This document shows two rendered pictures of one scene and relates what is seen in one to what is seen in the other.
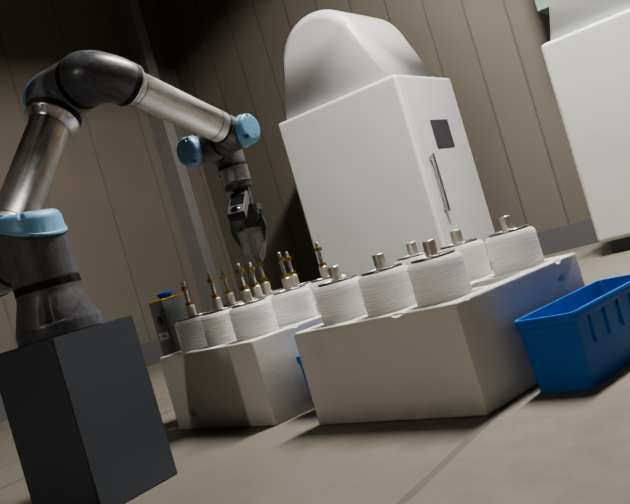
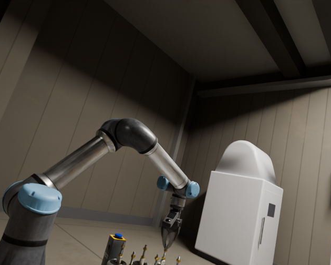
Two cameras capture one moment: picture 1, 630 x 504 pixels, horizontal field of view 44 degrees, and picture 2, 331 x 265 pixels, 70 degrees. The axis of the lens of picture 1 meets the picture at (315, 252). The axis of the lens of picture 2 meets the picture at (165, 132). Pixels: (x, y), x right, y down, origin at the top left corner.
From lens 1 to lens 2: 0.81 m
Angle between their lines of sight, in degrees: 17
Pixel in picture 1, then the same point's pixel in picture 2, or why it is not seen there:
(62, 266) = (34, 235)
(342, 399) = not seen: outside the picture
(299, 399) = not seen: outside the picture
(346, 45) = (250, 158)
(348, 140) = (233, 192)
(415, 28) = (277, 163)
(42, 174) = (79, 166)
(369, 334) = not seen: outside the picture
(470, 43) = (297, 180)
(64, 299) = (19, 258)
